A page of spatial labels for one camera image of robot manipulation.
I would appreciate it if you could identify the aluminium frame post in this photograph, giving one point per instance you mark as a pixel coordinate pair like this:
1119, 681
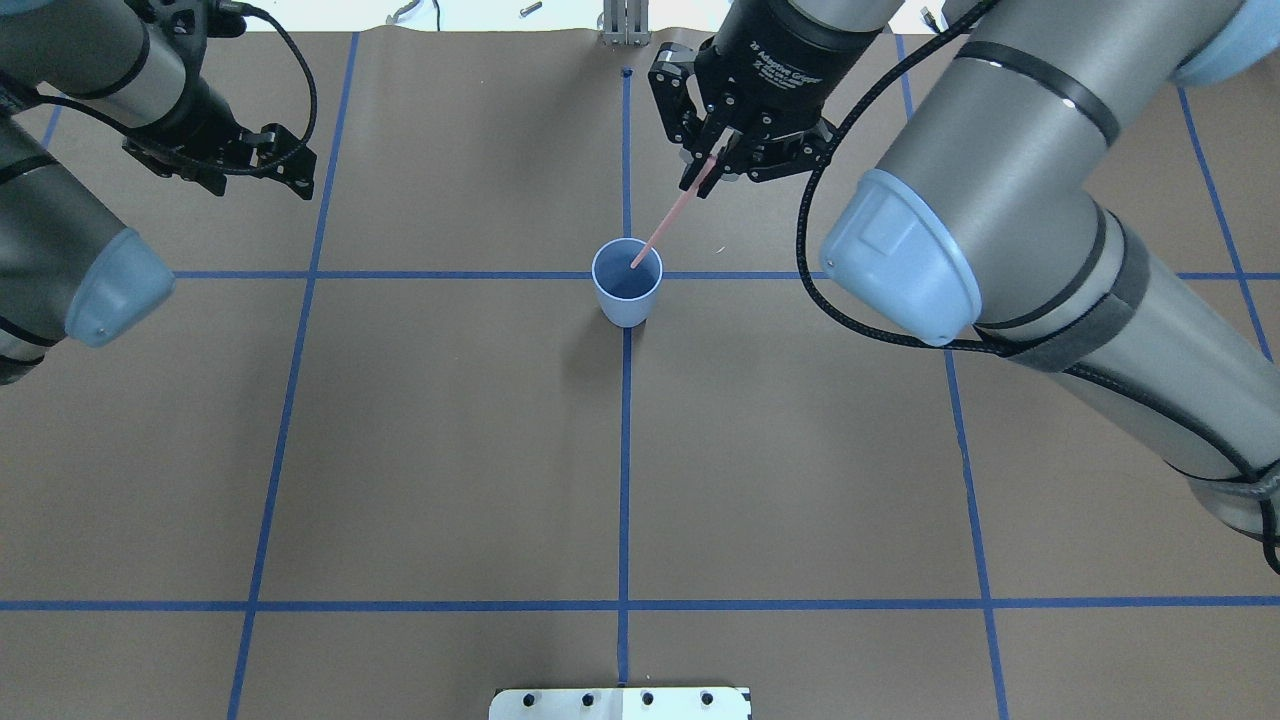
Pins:
625, 23

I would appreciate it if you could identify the blue plastic cup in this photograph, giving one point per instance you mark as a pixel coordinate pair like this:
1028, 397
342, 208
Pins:
626, 286

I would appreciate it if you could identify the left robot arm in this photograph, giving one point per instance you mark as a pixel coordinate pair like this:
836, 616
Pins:
71, 269

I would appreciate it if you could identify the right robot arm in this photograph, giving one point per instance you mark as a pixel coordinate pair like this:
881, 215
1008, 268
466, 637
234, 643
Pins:
948, 209

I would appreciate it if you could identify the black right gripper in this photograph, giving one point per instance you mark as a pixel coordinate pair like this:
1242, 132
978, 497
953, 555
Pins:
775, 62

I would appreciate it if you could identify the white central pillar with base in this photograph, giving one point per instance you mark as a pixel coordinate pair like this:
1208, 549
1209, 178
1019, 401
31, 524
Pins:
662, 702

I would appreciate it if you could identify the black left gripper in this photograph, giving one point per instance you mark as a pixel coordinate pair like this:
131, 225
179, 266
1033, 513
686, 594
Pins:
203, 107

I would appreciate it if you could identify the pink chopstick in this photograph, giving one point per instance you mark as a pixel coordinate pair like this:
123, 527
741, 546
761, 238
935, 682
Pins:
674, 213

